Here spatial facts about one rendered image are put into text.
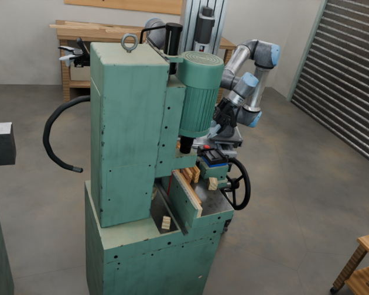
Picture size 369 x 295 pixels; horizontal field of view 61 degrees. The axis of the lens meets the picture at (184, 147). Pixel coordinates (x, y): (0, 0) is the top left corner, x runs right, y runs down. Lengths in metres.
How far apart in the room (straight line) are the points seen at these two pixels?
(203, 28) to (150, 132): 0.96
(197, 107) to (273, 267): 1.60
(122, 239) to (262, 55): 1.24
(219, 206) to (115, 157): 0.54
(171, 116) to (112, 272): 0.72
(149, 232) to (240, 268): 1.15
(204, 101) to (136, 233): 0.63
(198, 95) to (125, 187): 0.46
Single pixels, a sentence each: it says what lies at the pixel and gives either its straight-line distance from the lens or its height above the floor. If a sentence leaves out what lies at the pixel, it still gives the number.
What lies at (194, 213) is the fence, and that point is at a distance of 1.34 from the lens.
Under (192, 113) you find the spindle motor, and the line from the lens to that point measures 1.25.
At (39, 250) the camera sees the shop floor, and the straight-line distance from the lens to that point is 2.42.
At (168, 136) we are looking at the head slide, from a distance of 1.26.
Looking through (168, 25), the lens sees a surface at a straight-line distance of 1.14.
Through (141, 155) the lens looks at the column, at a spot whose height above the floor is 1.16.
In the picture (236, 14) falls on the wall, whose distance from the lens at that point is 5.05.
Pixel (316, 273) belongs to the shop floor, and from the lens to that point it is 2.67.
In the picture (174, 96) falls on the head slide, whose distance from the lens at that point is 1.18.
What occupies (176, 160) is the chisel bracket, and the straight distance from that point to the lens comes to 1.40.
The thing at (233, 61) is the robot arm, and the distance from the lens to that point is 1.75.
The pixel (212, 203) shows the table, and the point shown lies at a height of 0.90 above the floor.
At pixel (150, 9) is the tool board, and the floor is 1.08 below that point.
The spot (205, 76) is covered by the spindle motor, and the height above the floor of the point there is 1.46.
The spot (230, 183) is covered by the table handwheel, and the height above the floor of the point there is 0.83.
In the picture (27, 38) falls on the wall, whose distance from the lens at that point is 4.51.
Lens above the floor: 1.85
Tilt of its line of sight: 32 degrees down
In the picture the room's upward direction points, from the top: 11 degrees clockwise
